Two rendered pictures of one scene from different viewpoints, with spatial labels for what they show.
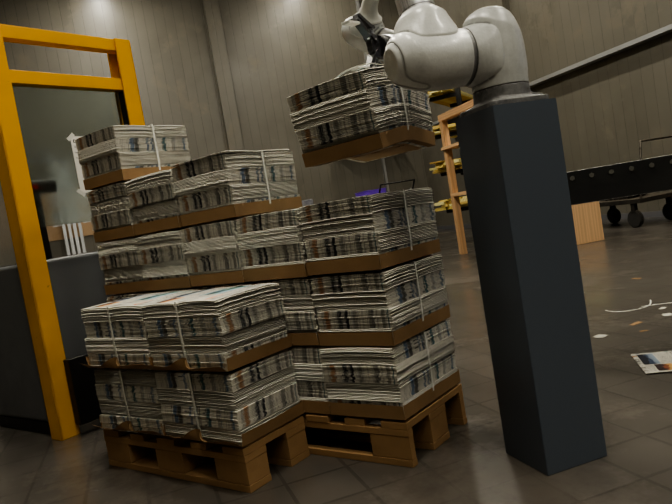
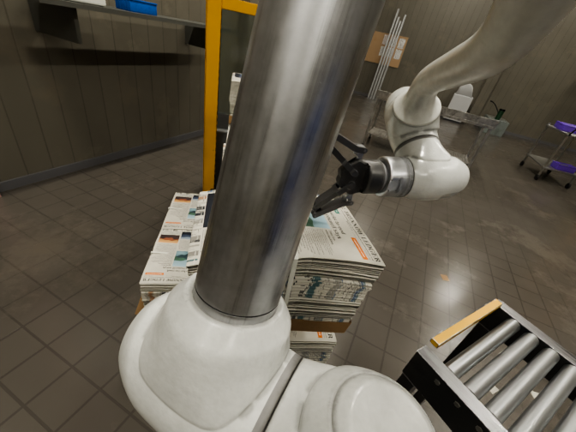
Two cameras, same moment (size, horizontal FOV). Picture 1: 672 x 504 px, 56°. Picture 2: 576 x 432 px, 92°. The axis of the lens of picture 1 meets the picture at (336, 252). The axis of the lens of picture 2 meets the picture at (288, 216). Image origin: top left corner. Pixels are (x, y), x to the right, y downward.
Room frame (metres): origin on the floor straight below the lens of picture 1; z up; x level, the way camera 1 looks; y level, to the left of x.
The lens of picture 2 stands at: (1.59, -0.50, 1.55)
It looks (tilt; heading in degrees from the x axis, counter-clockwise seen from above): 33 degrees down; 38
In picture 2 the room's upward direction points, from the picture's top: 12 degrees clockwise
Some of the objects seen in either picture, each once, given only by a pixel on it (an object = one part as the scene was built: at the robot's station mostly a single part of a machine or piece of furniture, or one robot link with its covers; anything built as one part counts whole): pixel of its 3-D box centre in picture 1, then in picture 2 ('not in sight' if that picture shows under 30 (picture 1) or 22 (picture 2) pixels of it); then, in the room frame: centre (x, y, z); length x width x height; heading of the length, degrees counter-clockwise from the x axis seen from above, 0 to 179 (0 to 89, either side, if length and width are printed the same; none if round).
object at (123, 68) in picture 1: (150, 218); not in sight; (3.31, 0.93, 0.92); 0.09 x 0.09 x 1.85; 52
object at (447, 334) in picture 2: not in sight; (469, 320); (2.60, -0.62, 0.81); 0.43 x 0.03 x 0.02; 165
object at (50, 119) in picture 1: (77, 154); (261, 72); (3.06, 1.15, 1.27); 0.57 x 0.01 x 0.65; 142
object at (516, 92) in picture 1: (508, 98); not in sight; (1.77, -0.55, 1.03); 0.22 x 0.18 x 0.06; 108
